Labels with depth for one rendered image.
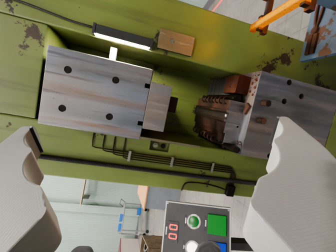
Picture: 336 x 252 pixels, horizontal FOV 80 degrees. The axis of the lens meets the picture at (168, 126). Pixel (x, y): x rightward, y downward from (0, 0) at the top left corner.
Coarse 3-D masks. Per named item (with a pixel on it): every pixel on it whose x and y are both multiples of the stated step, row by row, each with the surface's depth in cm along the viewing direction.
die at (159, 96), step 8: (152, 88) 85; (160, 88) 85; (168, 88) 86; (152, 96) 85; (160, 96) 86; (168, 96) 86; (152, 104) 86; (160, 104) 86; (168, 104) 87; (152, 112) 86; (160, 112) 87; (144, 120) 86; (152, 120) 87; (160, 120) 87; (144, 128) 87; (152, 128) 87; (160, 128) 88
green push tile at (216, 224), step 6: (210, 216) 83; (216, 216) 83; (222, 216) 82; (210, 222) 83; (216, 222) 82; (222, 222) 82; (210, 228) 82; (216, 228) 81; (222, 228) 81; (216, 234) 81; (222, 234) 80
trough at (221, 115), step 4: (196, 108) 132; (200, 108) 128; (204, 108) 122; (200, 112) 127; (204, 112) 121; (208, 112) 115; (212, 112) 110; (216, 112) 105; (220, 112) 101; (224, 112) 97; (216, 116) 104; (220, 116) 100
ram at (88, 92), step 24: (48, 48) 75; (48, 72) 76; (72, 72) 78; (96, 72) 79; (120, 72) 81; (144, 72) 83; (48, 96) 77; (72, 96) 79; (96, 96) 81; (120, 96) 83; (144, 96) 84; (48, 120) 79; (72, 120) 80; (96, 120) 82; (120, 120) 84
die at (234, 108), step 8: (200, 104) 128; (208, 104) 116; (216, 104) 106; (224, 104) 97; (232, 104) 93; (240, 104) 94; (232, 112) 94; (240, 112) 94; (200, 120) 124; (208, 120) 112; (216, 120) 103; (224, 120) 93; (232, 120) 94; (240, 120) 95; (208, 128) 113; (216, 128) 101; (224, 128) 94; (232, 128) 95; (216, 136) 102; (224, 136) 95; (232, 136) 95
